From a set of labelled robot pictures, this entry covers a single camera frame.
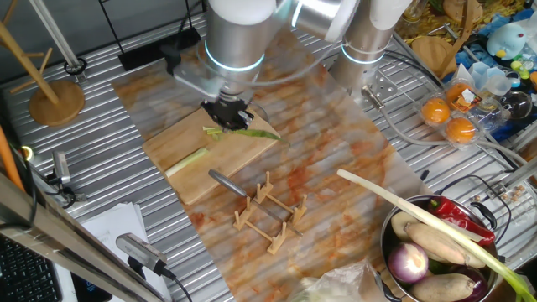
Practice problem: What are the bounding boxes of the long sweet potato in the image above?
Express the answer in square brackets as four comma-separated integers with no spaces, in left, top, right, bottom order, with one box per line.
[404,221,487,269]

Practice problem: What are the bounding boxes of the clear plastic bag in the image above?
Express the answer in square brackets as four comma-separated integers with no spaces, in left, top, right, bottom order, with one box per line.
[289,258,389,302]

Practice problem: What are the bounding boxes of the thin black power cable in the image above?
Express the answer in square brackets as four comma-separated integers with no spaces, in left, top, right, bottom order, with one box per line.
[435,174,513,244]

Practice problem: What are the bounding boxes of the round glass bowl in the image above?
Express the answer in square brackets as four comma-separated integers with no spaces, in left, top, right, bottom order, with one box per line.
[498,90,534,121]

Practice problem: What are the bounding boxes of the black stand base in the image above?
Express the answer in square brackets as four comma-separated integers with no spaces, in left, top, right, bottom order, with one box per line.
[98,0,203,71]

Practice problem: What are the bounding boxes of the white paper sheets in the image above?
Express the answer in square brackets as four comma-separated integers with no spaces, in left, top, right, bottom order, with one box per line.
[79,202,173,302]

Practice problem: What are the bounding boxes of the clear plastic fruit box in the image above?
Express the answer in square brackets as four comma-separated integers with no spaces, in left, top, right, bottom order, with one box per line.
[419,77,511,151]

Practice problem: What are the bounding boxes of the wooden stand with curved stem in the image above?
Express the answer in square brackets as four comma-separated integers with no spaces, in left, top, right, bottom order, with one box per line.
[410,0,483,79]

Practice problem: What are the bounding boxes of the purple onion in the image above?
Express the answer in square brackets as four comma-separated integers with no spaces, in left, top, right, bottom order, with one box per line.
[387,242,430,285]

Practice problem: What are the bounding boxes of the steel cleaver knife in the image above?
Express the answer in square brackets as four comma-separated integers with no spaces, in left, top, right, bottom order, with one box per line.
[208,169,304,238]

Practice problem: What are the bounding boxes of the grey flexible hose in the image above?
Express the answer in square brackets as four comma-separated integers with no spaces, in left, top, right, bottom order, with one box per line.
[361,84,529,167]

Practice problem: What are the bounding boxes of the blue plush toy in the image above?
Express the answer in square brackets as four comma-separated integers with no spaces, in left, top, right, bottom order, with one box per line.
[486,23,528,61]

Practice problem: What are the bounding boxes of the grey metal stand rod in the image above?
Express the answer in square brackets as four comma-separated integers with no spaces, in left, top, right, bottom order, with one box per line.
[29,0,89,83]

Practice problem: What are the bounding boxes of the wooden knife rack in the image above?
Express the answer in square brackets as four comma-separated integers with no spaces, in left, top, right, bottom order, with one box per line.
[232,170,308,256]

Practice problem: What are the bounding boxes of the red pepper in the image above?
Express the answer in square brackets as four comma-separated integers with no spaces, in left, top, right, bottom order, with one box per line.
[427,195,496,247]

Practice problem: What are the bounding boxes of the dark purple eggplant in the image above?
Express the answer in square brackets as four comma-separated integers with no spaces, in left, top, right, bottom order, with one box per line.
[455,266,490,302]

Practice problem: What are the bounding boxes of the black smartphone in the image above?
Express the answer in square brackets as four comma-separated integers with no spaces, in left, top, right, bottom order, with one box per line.
[70,272,113,302]

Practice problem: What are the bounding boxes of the long white green leek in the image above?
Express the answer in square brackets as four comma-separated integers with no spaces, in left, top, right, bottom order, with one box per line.
[336,168,537,302]

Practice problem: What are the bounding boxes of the orange tube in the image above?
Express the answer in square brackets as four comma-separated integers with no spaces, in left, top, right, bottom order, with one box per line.
[0,125,26,192]

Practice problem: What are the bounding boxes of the wooden mug tree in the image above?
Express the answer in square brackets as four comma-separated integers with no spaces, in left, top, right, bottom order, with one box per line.
[0,0,86,128]

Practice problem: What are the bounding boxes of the stubby sweet potato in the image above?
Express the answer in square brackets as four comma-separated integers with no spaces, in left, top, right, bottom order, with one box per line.
[409,273,477,302]

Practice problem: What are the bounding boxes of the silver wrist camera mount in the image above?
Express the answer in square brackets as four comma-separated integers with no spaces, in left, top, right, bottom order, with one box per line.
[172,62,224,101]

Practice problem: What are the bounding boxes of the green pepper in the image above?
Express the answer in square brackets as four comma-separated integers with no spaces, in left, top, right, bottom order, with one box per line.
[427,258,452,276]

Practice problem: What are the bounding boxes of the green yellow toy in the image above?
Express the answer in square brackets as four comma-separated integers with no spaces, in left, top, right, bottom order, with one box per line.
[509,60,532,81]

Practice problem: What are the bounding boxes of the green scallion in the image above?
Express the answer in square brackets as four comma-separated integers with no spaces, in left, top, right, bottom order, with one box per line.
[202,124,290,146]

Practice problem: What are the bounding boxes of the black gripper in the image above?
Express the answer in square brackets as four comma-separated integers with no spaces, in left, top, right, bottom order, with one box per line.
[201,98,255,133]

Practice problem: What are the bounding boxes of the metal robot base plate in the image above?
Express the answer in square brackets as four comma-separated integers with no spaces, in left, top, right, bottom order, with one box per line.
[352,69,399,106]

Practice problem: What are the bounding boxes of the orange marble pattern mat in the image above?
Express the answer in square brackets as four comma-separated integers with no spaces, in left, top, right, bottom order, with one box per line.
[111,16,431,302]

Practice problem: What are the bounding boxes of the pale potato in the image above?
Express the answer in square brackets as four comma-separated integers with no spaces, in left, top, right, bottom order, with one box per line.
[390,211,420,242]

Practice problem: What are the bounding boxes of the silver depth camera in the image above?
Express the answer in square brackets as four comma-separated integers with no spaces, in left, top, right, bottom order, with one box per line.
[45,150,87,202]
[115,232,169,278]

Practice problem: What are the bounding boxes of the black base cable bundle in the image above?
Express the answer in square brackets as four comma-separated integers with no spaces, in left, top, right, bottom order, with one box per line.
[383,49,446,89]

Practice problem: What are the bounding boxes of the wooden cutting board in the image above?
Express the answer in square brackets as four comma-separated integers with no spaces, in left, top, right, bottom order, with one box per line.
[141,102,281,206]

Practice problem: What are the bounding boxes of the aluminium profile bar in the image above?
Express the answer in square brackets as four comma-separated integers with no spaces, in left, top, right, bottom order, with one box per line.
[501,157,537,190]

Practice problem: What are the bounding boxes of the clear plastic measuring cups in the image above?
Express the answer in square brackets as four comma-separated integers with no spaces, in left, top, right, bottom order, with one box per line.
[467,61,515,96]

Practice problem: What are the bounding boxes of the aluminium frame beam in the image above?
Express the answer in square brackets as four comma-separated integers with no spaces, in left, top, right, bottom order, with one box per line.
[0,171,169,302]

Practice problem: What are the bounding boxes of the orange fruit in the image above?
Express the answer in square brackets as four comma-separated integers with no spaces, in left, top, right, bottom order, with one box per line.
[444,117,477,145]
[445,82,475,106]
[420,97,451,126]

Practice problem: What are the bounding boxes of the steel cooking pot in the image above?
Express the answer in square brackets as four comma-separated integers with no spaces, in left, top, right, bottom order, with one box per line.
[375,194,504,302]

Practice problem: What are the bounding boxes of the black keyboard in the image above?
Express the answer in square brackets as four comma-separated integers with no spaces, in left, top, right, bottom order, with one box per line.
[0,234,64,302]

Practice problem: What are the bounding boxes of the yellow patterned sheet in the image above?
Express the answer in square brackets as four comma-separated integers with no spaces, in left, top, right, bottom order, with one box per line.
[396,0,537,41]

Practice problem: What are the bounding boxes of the blue cloth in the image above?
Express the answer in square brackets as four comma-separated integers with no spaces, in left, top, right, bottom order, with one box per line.
[455,8,537,142]

